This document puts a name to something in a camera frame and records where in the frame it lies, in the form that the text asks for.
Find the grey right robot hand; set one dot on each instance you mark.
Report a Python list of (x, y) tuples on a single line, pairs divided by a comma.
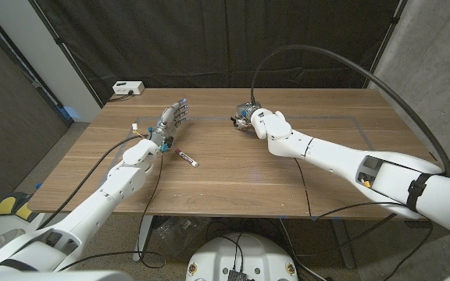
[(246, 113)]

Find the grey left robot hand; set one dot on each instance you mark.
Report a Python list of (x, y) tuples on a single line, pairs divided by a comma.
[(166, 121)]

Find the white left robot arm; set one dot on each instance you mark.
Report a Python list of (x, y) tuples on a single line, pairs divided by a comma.
[(104, 195)]

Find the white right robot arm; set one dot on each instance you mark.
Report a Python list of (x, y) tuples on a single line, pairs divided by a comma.
[(346, 160)]

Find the red and white marker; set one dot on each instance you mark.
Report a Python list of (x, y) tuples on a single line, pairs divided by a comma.
[(186, 157)]

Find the white power outlet box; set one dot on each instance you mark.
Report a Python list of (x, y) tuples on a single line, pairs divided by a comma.
[(128, 87)]

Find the grey tape outline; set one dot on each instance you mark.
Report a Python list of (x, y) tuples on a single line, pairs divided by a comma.
[(326, 116)]

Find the black backdrop curtain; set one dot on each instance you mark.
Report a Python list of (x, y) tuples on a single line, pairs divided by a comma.
[(170, 39)]

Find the clear plastic bag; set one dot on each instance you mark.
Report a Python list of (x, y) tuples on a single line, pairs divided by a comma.
[(178, 230)]

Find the white table leg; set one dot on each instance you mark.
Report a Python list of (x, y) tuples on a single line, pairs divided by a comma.
[(143, 238)]

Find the black backdrop stand pole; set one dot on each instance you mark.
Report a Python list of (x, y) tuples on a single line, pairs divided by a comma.
[(65, 50), (385, 43)]

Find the white robot torso base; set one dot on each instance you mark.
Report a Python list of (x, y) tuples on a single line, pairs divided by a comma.
[(242, 257)]

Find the grey table leg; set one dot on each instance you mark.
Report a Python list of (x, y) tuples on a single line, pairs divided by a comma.
[(344, 242)]

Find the black device on torso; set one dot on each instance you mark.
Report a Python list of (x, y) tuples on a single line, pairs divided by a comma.
[(236, 275)]

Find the yellow and black foot pedal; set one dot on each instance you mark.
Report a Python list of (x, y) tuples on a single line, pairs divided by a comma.
[(8, 205)]

